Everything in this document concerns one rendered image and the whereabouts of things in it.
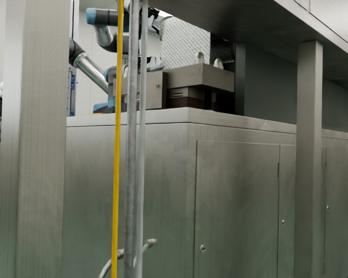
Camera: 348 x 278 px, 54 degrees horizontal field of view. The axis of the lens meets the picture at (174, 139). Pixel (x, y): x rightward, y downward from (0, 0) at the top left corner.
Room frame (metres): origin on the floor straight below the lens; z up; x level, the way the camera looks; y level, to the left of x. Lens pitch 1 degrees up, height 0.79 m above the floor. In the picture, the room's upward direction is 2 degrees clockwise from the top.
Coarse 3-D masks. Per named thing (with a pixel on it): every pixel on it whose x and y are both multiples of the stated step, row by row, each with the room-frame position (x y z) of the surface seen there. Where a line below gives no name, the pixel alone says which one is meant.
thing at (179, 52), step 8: (200, 32) 1.20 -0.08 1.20; (208, 32) 1.17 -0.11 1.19; (168, 40) 1.30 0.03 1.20; (176, 40) 1.28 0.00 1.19; (184, 40) 1.25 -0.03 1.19; (192, 40) 1.22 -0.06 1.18; (200, 40) 1.20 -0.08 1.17; (208, 40) 1.17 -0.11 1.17; (168, 48) 1.30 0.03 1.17; (176, 48) 1.27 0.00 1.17; (184, 48) 1.25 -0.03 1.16; (192, 48) 1.22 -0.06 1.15; (200, 48) 1.20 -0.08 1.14; (208, 48) 1.17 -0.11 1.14; (168, 56) 1.30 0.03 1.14; (176, 56) 1.27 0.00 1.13; (184, 56) 1.25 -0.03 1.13; (192, 56) 1.22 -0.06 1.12; (208, 56) 1.17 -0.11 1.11; (168, 64) 1.30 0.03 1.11; (176, 64) 1.27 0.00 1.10; (184, 64) 1.25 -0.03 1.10; (192, 64) 1.22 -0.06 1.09; (208, 64) 1.17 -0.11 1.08
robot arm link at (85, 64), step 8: (80, 48) 1.67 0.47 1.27; (72, 56) 1.65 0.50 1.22; (80, 56) 1.65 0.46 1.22; (72, 64) 1.67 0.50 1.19; (80, 64) 1.65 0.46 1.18; (88, 64) 1.65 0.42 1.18; (96, 64) 1.67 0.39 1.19; (88, 72) 1.65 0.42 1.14; (96, 72) 1.64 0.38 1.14; (96, 80) 1.64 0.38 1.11; (104, 80) 1.63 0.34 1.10; (104, 88) 1.63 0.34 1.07
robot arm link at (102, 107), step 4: (96, 104) 2.02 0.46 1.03; (100, 104) 2.00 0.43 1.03; (104, 104) 2.00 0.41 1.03; (96, 108) 2.00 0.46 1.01; (100, 108) 1.99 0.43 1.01; (104, 108) 2.00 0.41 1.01; (108, 108) 2.01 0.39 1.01; (96, 112) 2.00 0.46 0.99; (100, 112) 1.99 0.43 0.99; (104, 112) 2.00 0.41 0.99; (108, 112) 2.00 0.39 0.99; (112, 112) 2.00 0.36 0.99
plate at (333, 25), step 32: (160, 0) 0.80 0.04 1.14; (192, 0) 0.80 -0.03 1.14; (224, 0) 0.79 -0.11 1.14; (256, 0) 0.79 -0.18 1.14; (288, 0) 0.84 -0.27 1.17; (320, 0) 0.99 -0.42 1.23; (224, 32) 1.01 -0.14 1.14; (256, 32) 1.00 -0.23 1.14; (288, 32) 1.00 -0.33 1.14; (320, 32) 1.00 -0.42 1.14
